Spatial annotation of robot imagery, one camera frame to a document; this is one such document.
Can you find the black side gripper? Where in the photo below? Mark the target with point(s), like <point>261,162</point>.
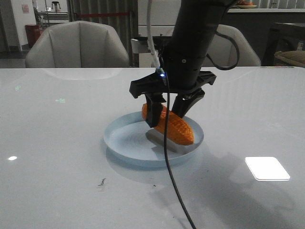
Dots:
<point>178,71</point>

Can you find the orange toy corn cob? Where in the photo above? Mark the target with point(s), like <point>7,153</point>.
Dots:
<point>178,130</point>

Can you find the light blue round plate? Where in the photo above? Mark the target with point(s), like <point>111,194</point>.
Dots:
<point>133,141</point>

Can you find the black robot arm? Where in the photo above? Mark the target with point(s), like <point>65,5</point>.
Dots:
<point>197,21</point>

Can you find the right beige upholstered chair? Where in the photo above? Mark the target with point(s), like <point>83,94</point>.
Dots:
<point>223,53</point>

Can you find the beige upholstered chair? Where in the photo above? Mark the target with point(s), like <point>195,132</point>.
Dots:
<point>223,53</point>
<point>78,44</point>

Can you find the white cabinet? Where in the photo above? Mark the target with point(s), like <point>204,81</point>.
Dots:
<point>163,17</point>

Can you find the left beige upholstered chair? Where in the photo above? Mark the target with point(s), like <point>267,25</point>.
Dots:
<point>78,44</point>

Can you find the grey counter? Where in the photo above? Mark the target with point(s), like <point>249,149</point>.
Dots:
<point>255,24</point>

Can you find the fruit bowl on counter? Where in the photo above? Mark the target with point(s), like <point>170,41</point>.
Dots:
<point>242,4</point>

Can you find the dark side table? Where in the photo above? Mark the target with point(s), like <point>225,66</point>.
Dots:
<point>283,37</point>

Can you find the tan cushion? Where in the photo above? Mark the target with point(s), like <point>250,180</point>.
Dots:
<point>290,58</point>

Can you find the red bin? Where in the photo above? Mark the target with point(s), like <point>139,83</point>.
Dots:
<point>33,32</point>

